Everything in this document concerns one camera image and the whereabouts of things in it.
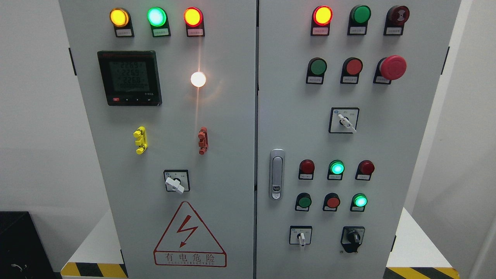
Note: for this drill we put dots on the black knob selector switch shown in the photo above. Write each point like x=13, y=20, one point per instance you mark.
x=352, y=238

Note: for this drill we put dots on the red terminal clip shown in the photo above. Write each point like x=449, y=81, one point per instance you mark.
x=203, y=140

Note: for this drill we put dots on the dark red indicator left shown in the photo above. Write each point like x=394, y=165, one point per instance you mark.
x=306, y=169

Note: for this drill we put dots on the dark red indicator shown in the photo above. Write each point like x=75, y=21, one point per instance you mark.
x=364, y=170
x=306, y=169

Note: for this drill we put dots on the white glowing indicator light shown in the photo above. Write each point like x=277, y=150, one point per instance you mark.
x=198, y=79

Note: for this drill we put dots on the green push button lower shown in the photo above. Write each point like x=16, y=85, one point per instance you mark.
x=303, y=202

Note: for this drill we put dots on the green push button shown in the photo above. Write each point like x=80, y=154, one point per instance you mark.
x=316, y=71
x=303, y=202

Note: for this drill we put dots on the green lit indicator middle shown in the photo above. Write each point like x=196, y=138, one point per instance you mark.
x=335, y=170

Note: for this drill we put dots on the grey left cabinet door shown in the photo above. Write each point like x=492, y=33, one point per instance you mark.
x=223, y=179

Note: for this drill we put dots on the grey cabinet door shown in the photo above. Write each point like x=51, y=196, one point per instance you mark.
x=223, y=179
x=294, y=116

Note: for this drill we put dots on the green push button upper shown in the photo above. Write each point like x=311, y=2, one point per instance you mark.
x=316, y=71

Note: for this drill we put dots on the red push button lower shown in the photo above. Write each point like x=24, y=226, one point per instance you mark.
x=331, y=202

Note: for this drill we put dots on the red push button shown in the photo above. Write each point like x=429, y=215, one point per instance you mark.
x=331, y=202
x=351, y=70

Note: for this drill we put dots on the yellow terminal clip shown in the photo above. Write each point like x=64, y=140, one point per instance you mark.
x=140, y=140

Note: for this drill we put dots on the grey right cabinet door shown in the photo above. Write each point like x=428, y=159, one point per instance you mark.
x=294, y=116

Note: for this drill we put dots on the dark red indicator right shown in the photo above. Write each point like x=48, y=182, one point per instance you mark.
x=364, y=170

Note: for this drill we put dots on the red electric hazard sticker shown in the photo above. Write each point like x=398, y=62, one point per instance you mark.
x=188, y=241

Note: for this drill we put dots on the red push button upper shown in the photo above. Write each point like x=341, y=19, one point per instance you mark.
x=351, y=70

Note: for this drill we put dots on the green lit button lower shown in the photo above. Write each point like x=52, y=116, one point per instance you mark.
x=358, y=202

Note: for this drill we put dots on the black digital power meter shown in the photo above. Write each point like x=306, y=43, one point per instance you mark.
x=130, y=78

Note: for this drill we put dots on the red-orange indicator light left door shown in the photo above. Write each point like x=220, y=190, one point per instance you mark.
x=194, y=23

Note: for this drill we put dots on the red lit indicator right door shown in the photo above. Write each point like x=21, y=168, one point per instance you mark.
x=321, y=19

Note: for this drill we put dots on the green lit indicator light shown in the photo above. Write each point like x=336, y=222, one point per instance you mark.
x=159, y=22

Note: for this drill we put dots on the red emergency stop button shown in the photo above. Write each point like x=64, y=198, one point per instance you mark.
x=390, y=69

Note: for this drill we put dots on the green unlit indicator top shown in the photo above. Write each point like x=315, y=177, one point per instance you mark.
x=358, y=20

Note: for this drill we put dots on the yellow indicator light top left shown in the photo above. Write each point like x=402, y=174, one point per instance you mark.
x=122, y=23

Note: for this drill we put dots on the dark red buzzer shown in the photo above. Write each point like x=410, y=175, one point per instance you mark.
x=396, y=18

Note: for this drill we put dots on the black box lower left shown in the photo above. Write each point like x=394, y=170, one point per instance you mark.
x=22, y=254

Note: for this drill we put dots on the silver door handle lock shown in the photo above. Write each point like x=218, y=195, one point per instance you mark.
x=276, y=173

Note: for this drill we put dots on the white selector switch left door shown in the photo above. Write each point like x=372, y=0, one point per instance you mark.
x=177, y=181

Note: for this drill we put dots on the white selector switch upper right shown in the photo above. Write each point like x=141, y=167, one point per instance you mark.
x=343, y=120

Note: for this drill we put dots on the white selector switch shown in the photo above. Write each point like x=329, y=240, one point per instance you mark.
x=343, y=120
x=300, y=237

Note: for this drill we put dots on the white selector switch lower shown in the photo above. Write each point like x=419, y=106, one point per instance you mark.
x=300, y=237

